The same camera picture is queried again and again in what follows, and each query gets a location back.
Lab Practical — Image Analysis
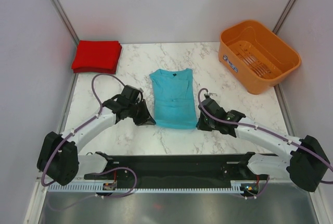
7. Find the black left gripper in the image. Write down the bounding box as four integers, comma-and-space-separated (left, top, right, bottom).
127, 99, 155, 126

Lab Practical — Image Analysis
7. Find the dark red folded t shirt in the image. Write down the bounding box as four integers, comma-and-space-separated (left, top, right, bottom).
72, 42, 123, 74

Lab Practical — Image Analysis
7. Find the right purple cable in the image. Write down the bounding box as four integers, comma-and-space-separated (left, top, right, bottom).
197, 87, 333, 200

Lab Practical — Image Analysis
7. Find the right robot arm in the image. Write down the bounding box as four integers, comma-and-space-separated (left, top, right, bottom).
197, 97, 332, 192

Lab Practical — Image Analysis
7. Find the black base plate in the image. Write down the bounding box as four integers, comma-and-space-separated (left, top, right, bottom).
84, 152, 267, 188

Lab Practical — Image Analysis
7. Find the turquoise t shirt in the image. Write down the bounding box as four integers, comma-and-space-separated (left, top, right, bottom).
149, 68, 197, 129

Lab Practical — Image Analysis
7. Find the aluminium frame post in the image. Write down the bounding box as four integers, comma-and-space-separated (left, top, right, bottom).
50, 0, 80, 46
272, 0, 297, 35

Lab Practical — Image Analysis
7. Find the purple cable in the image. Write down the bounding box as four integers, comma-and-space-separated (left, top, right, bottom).
40, 73, 138, 211
197, 87, 333, 200

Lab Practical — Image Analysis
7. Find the right aluminium frame post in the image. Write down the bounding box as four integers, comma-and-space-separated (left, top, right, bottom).
272, 0, 297, 35

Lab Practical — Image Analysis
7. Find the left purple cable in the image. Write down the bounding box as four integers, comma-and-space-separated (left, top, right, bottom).
40, 73, 138, 211

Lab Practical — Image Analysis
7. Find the orange plastic tub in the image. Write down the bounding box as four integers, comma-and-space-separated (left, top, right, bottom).
218, 20, 301, 95

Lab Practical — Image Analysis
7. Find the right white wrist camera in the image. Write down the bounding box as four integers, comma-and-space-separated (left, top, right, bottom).
204, 92, 218, 98

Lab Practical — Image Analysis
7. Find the left aluminium frame post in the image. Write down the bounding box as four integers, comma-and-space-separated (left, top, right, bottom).
50, 0, 80, 46

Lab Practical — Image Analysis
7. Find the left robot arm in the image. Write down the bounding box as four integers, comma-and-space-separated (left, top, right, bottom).
36, 85, 156, 185

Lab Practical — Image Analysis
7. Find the white slotted cable duct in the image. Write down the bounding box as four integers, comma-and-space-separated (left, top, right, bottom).
47, 181, 257, 194

